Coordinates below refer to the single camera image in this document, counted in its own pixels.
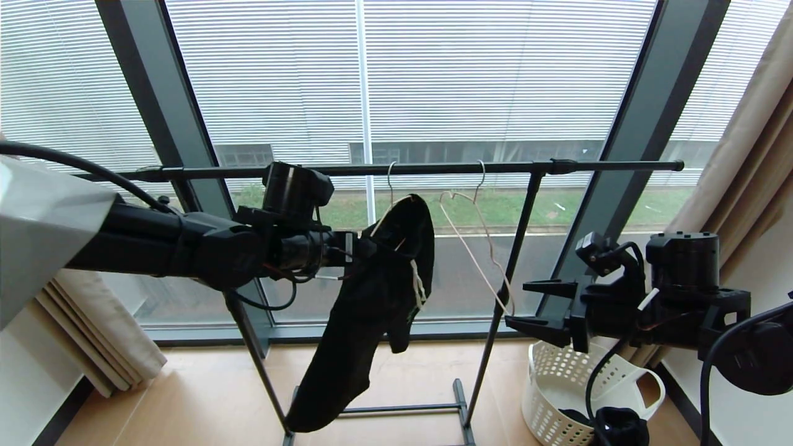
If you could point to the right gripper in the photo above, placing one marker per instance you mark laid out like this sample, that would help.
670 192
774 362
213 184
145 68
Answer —
607 316

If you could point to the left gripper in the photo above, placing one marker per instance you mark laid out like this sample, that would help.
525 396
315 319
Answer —
334 251

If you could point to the black garment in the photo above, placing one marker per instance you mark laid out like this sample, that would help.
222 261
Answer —
619 427
365 310

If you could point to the pink clothes hanger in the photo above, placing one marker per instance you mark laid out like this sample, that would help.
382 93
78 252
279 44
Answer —
477 248
391 186

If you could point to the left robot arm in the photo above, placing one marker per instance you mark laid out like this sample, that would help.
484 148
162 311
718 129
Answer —
155 241

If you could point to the white laundry basket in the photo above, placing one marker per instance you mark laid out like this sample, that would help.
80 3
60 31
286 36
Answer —
557 378

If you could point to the black clothes rack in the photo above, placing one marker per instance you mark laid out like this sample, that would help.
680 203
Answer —
464 168

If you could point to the beige curtain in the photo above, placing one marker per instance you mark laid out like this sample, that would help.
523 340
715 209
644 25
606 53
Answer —
749 155
111 334

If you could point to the window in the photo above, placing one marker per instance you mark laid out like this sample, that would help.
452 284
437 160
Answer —
155 93

